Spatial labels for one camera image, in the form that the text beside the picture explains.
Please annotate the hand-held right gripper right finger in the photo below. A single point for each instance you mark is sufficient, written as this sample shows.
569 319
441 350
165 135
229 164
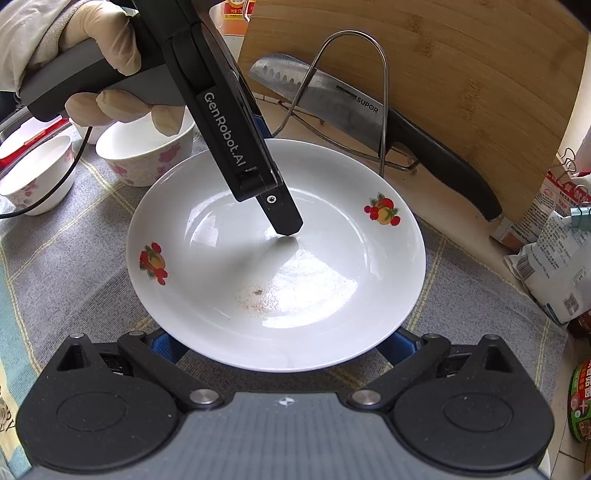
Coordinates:
399 348

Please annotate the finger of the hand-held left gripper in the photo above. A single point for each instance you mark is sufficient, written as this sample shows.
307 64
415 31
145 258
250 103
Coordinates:
282 212

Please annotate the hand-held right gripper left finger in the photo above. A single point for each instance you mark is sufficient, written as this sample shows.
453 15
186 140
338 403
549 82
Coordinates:
168 348

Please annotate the white fruit print plate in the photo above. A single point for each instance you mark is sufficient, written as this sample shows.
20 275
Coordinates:
277 277

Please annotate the white floral bowl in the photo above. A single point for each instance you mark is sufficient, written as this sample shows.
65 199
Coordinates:
32 180
90 134
138 157

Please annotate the person's left forearm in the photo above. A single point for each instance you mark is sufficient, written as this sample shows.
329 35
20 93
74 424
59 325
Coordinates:
27 41

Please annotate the person's left hand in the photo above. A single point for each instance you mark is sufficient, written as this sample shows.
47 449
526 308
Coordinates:
115 27

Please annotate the blue grey checked towel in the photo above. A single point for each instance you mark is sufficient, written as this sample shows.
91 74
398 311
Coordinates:
461 286

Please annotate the orange cooking wine bottle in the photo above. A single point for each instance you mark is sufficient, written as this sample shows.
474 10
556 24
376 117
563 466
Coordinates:
235 18

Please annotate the white paper bag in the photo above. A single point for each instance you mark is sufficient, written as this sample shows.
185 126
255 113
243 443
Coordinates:
549 267

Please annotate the green lidded tub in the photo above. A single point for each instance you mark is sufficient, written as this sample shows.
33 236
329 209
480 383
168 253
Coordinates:
581 401

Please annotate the red and white drain basket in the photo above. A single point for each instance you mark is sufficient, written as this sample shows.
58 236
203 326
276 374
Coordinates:
27 134

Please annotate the red and white carton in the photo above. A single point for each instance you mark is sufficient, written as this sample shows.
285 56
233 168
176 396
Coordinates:
545 203

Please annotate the green binder clip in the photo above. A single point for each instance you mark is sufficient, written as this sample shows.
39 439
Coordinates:
581 216

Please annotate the bamboo cutting board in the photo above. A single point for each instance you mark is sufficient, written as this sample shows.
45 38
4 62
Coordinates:
461 69

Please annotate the black binder clip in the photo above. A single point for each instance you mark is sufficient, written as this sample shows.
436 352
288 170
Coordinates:
567 161

